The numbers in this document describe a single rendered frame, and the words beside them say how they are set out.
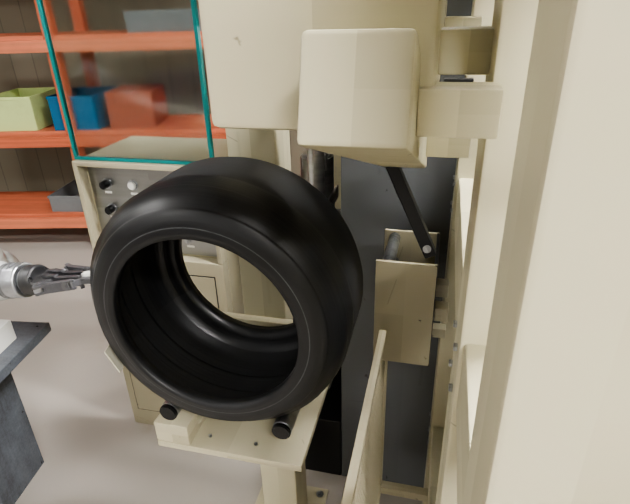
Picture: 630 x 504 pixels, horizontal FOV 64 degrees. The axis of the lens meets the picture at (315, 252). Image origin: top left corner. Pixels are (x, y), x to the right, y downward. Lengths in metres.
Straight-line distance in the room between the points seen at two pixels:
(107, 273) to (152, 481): 1.43
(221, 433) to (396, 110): 1.06
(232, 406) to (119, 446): 1.47
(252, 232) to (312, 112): 0.49
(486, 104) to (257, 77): 0.24
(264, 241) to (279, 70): 0.41
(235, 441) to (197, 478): 1.03
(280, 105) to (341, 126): 0.14
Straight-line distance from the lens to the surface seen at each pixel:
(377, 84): 0.44
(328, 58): 0.46
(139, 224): 1.00
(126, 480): 2.44
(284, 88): 0.57
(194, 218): 0.94
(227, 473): 2.34
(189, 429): 1.32
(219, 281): 1.95
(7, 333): 2.21
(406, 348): 1.36
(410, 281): 1.25
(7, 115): 4.51
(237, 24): 0.58
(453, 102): 0.53
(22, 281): 1.39
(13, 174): 6.27
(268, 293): 1.44
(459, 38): 0.62
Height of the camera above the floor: 1.76
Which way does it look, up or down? 26 degrees down
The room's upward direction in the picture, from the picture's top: 2 degrees counter-clockwise
